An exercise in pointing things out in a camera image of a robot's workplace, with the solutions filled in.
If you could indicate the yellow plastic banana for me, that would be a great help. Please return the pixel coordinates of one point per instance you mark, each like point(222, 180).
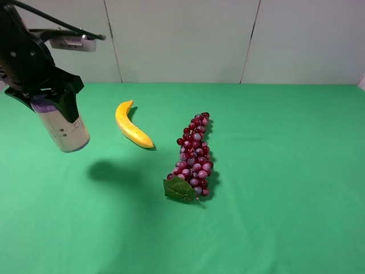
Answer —
point(128, 129)

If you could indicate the white cylindrical can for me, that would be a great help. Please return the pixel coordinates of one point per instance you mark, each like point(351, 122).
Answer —
point(69, 137)

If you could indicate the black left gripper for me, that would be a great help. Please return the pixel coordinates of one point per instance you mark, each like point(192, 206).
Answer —
point(27, 65)

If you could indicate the red plastic grape bunch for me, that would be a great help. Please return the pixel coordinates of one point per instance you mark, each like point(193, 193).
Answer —
point(188, 181)

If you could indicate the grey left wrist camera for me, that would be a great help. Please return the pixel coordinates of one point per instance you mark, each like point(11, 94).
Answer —
point(66, 39)

